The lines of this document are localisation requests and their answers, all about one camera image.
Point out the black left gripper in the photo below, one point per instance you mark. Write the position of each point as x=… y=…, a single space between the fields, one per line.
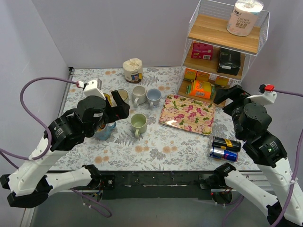
x=109 y=111

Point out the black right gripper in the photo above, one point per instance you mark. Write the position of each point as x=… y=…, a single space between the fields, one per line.
x=232 y=104

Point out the yellow ceramic mug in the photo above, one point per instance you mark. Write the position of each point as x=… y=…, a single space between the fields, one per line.
x=107 y=96

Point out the green ceramic mug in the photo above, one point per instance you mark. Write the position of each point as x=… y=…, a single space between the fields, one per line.
x=139 y=124

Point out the speckled white ceramic mug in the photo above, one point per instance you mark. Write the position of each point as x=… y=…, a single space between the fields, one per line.
x=139 y=95

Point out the blue ceramic mug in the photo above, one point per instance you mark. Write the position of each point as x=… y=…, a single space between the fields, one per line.
x=104 y=133

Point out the grey ceramic mug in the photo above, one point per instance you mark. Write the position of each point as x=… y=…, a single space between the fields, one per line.
x=153 y=97

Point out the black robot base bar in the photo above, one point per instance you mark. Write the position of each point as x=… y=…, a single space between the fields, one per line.
x=162 y=184

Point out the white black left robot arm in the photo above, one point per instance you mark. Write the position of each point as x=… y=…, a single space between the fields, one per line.
x=31 y=184

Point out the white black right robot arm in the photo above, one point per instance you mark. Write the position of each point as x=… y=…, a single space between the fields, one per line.
x=283 y=208

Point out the yellow sponge pack right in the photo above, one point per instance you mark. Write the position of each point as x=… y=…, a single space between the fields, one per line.
x=221 y=81

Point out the black product box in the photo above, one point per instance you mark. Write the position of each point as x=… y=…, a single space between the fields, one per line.
x=229 y=62

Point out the orange sponge pack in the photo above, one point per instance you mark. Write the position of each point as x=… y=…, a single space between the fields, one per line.
x=202 y=89

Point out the yellow sponge pack middle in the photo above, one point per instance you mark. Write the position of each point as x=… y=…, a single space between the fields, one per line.
x=202 y=76

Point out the beige paper roll with cartoon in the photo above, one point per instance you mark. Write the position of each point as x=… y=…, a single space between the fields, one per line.
x=133 y=70

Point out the yellow green sponge pack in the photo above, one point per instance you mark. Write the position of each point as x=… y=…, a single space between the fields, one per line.
x=188 y=89

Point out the yellow sponge pack left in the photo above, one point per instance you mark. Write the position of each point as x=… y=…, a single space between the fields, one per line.
x=190 y=74

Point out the floral tray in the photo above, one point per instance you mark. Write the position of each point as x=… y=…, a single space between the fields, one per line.
x=188 y=114

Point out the black yellow drink can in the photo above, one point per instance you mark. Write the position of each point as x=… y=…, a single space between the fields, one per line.
x=225 y=144

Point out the pink sponge box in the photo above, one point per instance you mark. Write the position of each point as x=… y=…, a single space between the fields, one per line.
x=202 y=51

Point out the blue silver drink can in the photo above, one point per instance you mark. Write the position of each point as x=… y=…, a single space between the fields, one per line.
x=223 y=154

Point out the pink wrapped toilet paper roll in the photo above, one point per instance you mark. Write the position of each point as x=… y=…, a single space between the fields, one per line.
x=244 y=16

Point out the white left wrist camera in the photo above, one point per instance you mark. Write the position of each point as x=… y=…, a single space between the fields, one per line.
x=92 y=88

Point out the white wire wooden shelf rack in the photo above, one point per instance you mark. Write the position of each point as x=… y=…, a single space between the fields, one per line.
x=214 y=54

